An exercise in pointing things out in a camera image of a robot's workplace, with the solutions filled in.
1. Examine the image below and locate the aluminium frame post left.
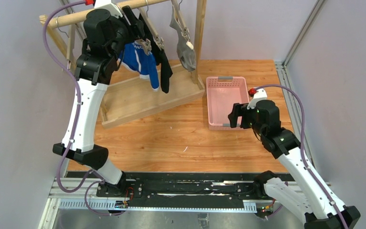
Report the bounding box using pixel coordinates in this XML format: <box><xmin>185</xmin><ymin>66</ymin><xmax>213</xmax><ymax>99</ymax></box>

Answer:
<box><xmin>59</xmin><ymin>0</ymin><xmax>87</xmax><ymax>42</ymax></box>

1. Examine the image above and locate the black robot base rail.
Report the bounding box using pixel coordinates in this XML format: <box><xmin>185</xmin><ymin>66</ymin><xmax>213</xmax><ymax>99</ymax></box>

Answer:
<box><xmin>66</xmin><ymin>171</ymin><xmax>295</xmax><ymax>209</ymax></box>

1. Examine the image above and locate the grey underwear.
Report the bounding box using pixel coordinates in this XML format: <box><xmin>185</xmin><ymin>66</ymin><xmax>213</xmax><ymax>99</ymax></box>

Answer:
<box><xmin>170</xmin><ymin>7</ymin><xmax>196</xmax><ymax>72</ymax></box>

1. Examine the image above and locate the empty wooden hanger left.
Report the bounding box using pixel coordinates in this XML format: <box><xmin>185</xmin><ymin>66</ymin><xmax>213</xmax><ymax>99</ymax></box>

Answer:
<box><xmin>56</xmin><ymin>16</ymin><xmax>76</xmax><ymax>71</ymax></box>

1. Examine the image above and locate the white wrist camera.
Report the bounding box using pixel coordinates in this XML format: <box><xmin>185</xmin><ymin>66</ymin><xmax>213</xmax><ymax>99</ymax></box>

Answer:
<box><xmin>93</xmin><ymin>0</ymin><xmax>123</xmax><ymax>18</ymax></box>
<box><xmin>247</xmin><ymin>88</ymin><xmax>267</xmax><ymax>110</ymax></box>

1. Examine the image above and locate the aluminium frame post right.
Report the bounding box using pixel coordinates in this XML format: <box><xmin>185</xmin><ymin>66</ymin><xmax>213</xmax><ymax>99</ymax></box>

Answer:
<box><xmin>274</xmin><ymin>0</ymin><xmax>327</xmax><ymax>165</ymax></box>

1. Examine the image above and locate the wooden clip hanger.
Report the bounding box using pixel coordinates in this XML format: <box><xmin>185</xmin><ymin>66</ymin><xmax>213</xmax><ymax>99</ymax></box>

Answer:
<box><xmin>120</xmin><ymin>6</ymin><xmax>153</xmax><ymax>53</ymax></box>

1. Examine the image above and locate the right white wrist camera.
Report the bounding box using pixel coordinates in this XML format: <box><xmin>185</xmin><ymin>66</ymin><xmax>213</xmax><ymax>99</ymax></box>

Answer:
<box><xmin>247</xmin><ymin>88</ymin><xmax>267</xmax><ymax>110</ymax></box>

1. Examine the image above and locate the black underwear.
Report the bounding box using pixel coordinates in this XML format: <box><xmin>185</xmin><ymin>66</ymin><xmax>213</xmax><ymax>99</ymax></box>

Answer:
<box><xmin>139</xmin><ymin>13</ymin><xmax>173</xmax><ymax>94</ymax></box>

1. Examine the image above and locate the aluminium frame post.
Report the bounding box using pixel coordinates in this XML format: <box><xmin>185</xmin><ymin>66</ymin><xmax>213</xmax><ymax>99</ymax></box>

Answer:
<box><xmin>274</xmin><ymin>0</ymin><xmax>327</xmax><ymax>165</ymax></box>
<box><xmin>59</xmin><ymin>0</ymin><xmax>87</xmax><ymax>42</ymax></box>

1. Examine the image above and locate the blue white underwear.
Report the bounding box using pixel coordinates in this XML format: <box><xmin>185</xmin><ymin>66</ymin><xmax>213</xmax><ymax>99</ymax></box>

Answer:
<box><xmin>121</xmin><ymin>42</ymin><xmax>160</xmax><ymax>91</ymax></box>

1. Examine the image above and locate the pink plastic basket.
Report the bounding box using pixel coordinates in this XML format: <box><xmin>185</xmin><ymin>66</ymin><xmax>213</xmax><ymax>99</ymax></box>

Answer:
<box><xmin>206</xmin><ymin>76</ymin><xmax>249</xmax><ymax>131</ymax></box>

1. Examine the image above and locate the wooden hanger with grey underwear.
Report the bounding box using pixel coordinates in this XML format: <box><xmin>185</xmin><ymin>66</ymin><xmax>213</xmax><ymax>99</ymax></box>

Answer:
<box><xmin>171</xmin><ymin>0</ymin><xmax>194</xmax><ymax>50</ymax></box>

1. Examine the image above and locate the wooden hanger with black underwear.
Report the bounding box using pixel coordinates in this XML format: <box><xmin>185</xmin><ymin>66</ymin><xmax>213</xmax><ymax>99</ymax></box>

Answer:
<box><xmin>139</xmin><ymin>0</ymin><xmax>164</xmax><ymax>50</ymax></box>

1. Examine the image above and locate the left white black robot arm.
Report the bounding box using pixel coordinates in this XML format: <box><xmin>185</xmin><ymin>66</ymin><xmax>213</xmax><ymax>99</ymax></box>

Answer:
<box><xmin>53</xmin><ymin>6</ymin><xmax>144</xmax><ymax>196</ymax></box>

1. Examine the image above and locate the wooden clothes rack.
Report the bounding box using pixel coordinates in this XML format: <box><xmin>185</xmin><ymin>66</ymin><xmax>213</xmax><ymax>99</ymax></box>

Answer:
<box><xmin>47</xmin><ymin>0</ymin><xmax>207</xmax><ymax>129</ymax></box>

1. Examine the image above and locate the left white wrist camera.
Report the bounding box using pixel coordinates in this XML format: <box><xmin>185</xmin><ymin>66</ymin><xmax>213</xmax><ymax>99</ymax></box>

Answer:
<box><xmin>93</xmin><ymin>0</ymin><xmax>123</xmax><ymax>18</ymax></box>

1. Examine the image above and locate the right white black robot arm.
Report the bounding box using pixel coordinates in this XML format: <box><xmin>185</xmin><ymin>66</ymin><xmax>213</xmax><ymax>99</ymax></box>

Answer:
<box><xmin>228</xmin><ymin>100</ymin><xmax>361</xmax><ymax>229</ymax></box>

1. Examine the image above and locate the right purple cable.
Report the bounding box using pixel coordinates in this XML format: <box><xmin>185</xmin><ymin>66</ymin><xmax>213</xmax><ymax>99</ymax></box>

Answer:
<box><xmin>254</xmin><ymin>84</ymin><xmax>349</xmax><ymax>229</ymax></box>

